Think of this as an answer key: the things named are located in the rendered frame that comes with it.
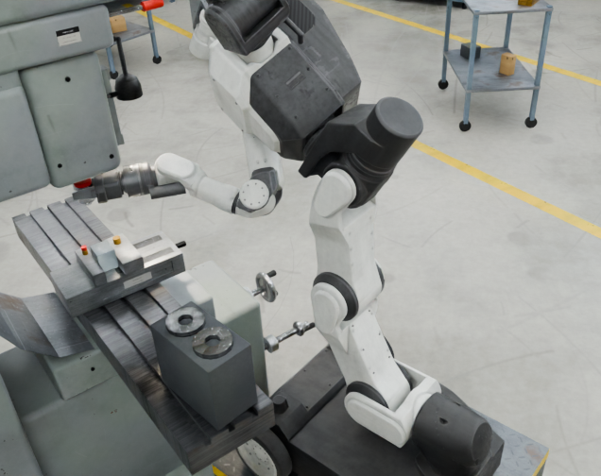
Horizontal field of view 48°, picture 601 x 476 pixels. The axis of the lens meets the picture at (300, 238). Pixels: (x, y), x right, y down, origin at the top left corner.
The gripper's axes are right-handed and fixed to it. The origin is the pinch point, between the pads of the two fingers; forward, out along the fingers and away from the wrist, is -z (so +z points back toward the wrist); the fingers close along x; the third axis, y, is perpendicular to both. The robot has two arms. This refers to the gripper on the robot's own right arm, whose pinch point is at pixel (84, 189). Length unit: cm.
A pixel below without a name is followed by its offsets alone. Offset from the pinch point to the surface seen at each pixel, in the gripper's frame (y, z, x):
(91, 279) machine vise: 23.4, -3.6, 8.5
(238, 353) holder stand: 14, 29, 60
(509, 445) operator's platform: 85, 108, 51
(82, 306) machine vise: 28.9, -7.2, 12.8
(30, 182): -13.0, -9.4, 16.7
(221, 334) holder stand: 12, 27, 55
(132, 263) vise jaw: 21.5, 8.3, 7.5
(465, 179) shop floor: 126, 202, -162
